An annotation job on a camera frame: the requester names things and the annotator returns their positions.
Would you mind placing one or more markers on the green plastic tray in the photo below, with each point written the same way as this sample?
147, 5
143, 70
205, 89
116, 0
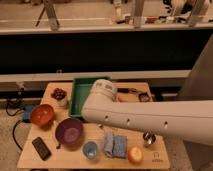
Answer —
81, 87

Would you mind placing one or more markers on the blue folded cloth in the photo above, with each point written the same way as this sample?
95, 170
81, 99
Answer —
114, 146

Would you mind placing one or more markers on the black handled kitchen tool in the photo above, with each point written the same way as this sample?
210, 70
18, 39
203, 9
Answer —
127, 90

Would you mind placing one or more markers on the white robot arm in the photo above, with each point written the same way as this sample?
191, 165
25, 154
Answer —
189, 120

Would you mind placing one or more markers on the orange red bowl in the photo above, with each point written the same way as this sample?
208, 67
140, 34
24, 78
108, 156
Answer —
42, 115

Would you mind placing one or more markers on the orange carrot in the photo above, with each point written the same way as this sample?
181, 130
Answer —
128, 100

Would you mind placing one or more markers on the shiny metal cup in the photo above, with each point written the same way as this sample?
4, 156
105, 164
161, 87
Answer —
149, 138

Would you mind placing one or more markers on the yellow orange fruit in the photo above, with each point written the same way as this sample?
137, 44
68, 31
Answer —
135, 155

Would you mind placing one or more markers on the blue box on floor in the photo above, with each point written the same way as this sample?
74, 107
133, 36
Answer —
27, 111

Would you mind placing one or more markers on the purple bowl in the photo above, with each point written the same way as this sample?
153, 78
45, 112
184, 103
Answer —
69, 131

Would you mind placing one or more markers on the small blue cup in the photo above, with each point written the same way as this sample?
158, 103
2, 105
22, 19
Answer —
90, 149

